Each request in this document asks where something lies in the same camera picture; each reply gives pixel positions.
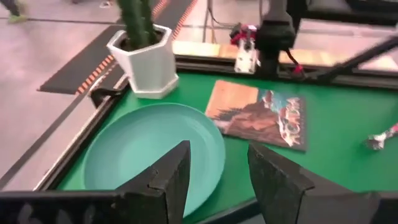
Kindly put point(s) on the black aluminium table frame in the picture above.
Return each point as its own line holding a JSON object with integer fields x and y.
{"x": 217, "y": 67}

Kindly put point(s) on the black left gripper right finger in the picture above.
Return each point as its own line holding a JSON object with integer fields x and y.
{"x": 276, "y": 193}

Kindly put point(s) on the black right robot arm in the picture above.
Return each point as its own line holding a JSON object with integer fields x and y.
{"x": 275, "y": 34}

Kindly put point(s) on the person's foot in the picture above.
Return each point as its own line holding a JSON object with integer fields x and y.
{"x": 17, "y": 18}

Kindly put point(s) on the white hexagonal plant pot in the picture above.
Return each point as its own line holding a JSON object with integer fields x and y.
{"x": 149, "y": 68}

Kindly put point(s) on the green table mat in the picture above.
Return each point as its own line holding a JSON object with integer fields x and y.
{"x": 342, "y": 124}

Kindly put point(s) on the dark grey equipment stand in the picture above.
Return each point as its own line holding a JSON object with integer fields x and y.
{"x": 342, "y": 14}

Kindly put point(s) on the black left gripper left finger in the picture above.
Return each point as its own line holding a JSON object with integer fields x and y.
{"x": 164, "y": 193}

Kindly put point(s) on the green cactus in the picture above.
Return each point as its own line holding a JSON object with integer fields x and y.
{"x": 136, "y": 21}

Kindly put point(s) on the teal round plate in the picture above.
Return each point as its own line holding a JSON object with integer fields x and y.
{"x": 140, "y": 143}

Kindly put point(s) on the Acadia picture postcard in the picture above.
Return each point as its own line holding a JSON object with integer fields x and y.
{"x": 248, "y": 118}

